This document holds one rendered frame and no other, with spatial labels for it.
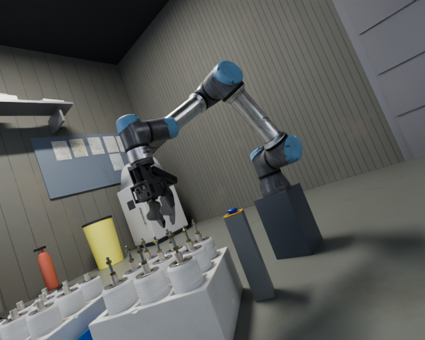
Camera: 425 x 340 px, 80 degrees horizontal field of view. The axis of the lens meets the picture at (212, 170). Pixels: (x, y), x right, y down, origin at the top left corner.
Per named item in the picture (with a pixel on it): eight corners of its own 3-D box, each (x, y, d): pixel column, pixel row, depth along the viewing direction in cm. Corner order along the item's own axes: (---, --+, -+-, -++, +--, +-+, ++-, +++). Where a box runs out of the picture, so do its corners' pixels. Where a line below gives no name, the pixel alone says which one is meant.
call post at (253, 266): (256, 293, 95) (226, 215, 97) (274, 287, 93) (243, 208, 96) (256, 303, 88) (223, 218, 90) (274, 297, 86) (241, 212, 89)
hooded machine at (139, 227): (168, 234, 440) (142, 162, 451) (190, 228, 404) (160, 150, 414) (134, 251, 386) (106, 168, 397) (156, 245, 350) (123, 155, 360)
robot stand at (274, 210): (290, 244, 135) (268, 192, 137) (323, 239, 124) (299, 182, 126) (276, 260, 121) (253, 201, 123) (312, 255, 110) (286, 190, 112)
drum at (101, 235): (117, 259, 363) (104, 218, 368) (131, 256, 339) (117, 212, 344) (91, 272, 333) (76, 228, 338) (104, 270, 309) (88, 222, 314)
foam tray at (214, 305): (161, 312, 111) (147, 273, 113) (243, 287, 104) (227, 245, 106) (107, 386, 73) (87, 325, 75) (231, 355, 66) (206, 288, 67)
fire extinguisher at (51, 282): (62, 287, 305) (48, 245, 309) (69, 286, 291) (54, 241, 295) (40, 297, 287) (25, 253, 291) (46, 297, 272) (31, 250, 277)
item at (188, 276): (208, 328, 69) (185, 265, 71) (181, 331, 73) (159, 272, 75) (221, 307, 78) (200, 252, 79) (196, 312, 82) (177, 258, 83)
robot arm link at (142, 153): (137, 154, 84) (155, 144, 81) (142, 167, 84) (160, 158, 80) (121, 155, 78) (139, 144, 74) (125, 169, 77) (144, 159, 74)
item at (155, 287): (168, 340, 71) (146, 278, 73) (146, 340, 76) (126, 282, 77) (187, 318, 79) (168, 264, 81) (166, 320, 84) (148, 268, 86)
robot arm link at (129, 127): (143, 110, 80) (116, 114, 75) (155, 142, 79) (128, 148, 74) (136, 121, 86) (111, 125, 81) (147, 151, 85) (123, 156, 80)
